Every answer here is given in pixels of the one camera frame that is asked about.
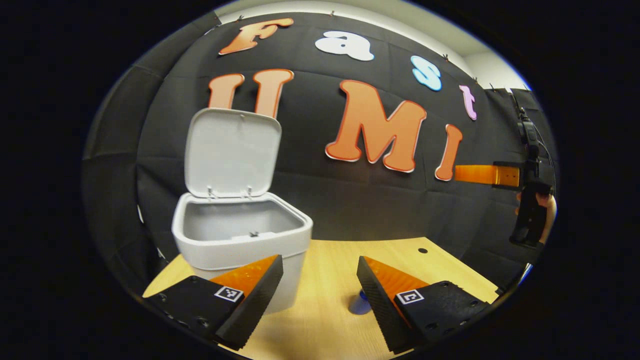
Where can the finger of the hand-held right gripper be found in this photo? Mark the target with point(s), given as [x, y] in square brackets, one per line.
[480, 175]

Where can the black backdrop cloth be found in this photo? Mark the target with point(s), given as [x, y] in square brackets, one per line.
[350, 210]

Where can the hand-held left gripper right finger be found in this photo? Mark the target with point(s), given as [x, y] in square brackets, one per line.
[380, 310]

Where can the wooden desktop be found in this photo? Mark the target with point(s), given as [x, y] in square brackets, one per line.
[330, 280]

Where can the blue pop can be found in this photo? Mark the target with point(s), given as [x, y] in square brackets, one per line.
[359, 304]

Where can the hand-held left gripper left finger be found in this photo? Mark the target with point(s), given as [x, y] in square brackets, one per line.
[257, 300]

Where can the white desktop garbage bin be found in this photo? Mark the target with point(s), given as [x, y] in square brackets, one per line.
[230, 150]

